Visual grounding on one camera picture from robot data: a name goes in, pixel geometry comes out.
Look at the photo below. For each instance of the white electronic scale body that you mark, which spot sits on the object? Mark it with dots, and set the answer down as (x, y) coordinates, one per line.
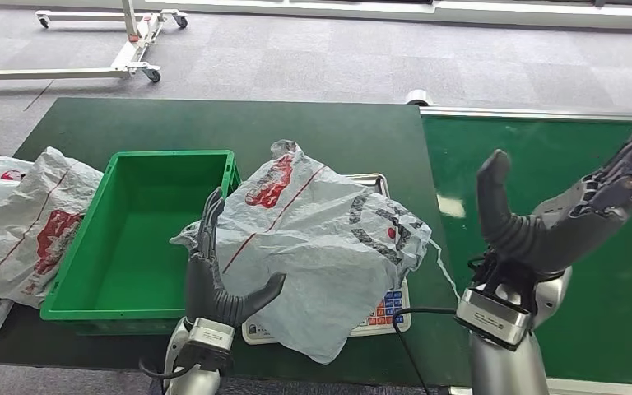
(387, 313)

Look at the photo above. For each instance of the white wheeled stand frame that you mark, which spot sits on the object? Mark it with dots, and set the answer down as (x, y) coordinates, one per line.
(129, 52)

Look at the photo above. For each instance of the left wrist camera unit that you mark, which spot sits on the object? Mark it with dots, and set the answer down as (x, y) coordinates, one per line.
(212, 333)

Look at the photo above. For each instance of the green conveyor belt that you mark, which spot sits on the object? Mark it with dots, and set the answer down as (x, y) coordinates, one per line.
(539, 169)

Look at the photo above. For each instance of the grey mailer bag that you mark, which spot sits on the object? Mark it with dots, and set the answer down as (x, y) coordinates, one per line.
(27, 229)
(305, 256)

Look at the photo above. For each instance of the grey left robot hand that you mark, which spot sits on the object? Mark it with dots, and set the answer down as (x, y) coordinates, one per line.
(204, 289)

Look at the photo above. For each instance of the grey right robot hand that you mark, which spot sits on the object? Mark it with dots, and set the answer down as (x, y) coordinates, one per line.
(545, 240)

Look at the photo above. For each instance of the grey mailer bag, red print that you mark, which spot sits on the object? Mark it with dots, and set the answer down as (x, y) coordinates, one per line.
(27, 229)

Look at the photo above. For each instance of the right wrist camera unit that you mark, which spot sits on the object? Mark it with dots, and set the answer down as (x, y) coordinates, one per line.
(493, 316)

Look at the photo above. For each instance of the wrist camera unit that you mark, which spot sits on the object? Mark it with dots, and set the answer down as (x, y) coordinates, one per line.
(493, 316)
(212, 333)

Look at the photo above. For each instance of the metal conveyor roller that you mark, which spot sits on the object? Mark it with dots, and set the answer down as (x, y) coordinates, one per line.
(417, 98)

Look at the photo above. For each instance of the green plastic crate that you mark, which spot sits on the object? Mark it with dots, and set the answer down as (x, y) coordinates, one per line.
(125, 256)

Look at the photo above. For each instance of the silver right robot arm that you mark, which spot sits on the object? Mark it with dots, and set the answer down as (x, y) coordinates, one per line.
(507, 370)

